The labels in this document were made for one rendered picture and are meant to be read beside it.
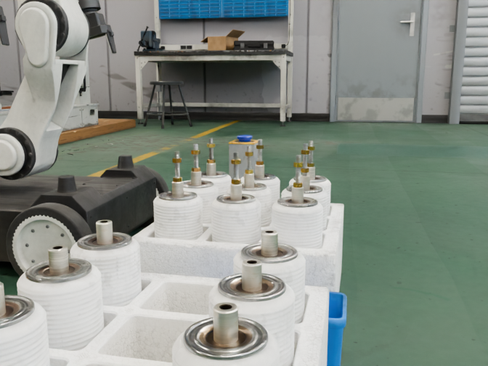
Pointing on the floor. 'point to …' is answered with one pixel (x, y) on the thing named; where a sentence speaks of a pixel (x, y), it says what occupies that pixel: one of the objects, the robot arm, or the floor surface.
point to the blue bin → (335, 327)
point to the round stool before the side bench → (164, 102)
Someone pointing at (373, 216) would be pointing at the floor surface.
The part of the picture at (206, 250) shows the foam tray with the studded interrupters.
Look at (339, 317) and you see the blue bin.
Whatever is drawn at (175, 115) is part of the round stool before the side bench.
